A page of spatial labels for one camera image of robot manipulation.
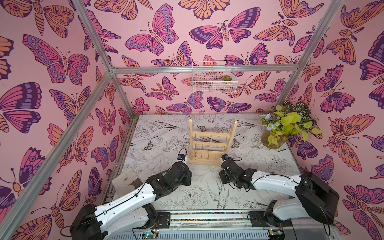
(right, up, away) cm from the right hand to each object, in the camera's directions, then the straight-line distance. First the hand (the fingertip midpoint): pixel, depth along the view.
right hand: (221, 172), depth 88 cm
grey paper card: (-56, -5, -2) cm, 56 cm away
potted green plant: (+36, +30, -5) cm, 47 cm away
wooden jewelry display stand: (-8, +12, +12) cm, 19 cm away
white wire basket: (-3, +59, +9) cm, 60 cm away
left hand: (-17, +2, -8) cm, 19 cm away
